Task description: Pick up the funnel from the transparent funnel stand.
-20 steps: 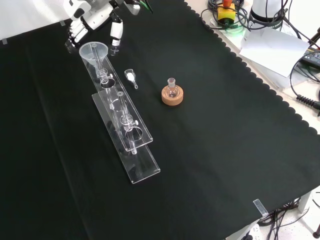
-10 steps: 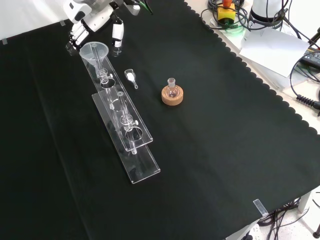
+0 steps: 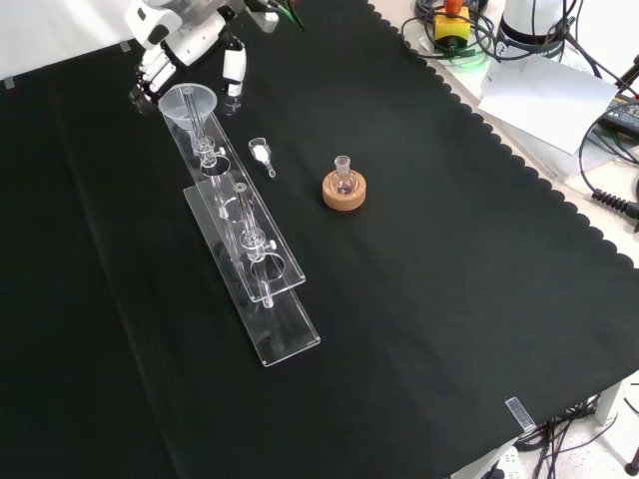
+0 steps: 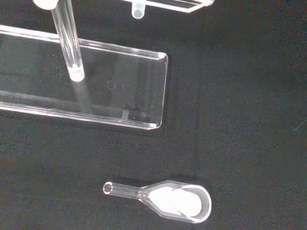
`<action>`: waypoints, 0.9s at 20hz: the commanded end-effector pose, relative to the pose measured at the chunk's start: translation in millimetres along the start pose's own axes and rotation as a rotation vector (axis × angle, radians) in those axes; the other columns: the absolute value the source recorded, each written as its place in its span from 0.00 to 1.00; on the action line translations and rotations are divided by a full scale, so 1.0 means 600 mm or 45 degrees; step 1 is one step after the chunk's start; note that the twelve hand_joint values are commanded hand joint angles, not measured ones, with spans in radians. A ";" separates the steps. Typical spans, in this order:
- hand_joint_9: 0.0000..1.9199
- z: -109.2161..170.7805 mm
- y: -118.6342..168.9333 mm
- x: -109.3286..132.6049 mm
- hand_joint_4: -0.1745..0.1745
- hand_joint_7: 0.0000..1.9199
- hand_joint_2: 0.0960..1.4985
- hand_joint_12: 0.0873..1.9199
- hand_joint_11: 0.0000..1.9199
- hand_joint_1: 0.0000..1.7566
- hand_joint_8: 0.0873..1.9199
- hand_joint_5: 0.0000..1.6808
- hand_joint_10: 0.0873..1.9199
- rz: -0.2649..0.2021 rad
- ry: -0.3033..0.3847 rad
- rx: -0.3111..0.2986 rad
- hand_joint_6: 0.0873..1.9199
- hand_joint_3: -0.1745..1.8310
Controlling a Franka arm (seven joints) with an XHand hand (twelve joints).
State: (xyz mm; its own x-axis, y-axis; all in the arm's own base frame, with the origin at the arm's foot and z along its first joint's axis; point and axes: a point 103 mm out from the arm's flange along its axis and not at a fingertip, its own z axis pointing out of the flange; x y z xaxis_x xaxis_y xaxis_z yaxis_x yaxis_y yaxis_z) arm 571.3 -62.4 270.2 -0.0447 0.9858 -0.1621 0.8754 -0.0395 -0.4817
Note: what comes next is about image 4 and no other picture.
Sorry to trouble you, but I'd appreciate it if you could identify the clear acrylic funnel stand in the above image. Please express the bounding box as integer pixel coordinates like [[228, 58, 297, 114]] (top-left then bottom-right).
[[0, 0, 216, 131]]

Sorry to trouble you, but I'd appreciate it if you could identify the glass weighing funnel with powder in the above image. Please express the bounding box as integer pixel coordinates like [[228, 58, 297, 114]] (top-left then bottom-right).
[[103, 180, 213, 224]]

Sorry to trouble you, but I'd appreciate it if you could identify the black bench cloth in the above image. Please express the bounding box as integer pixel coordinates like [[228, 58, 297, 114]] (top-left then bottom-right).
[[0, 0, 307, 230]]

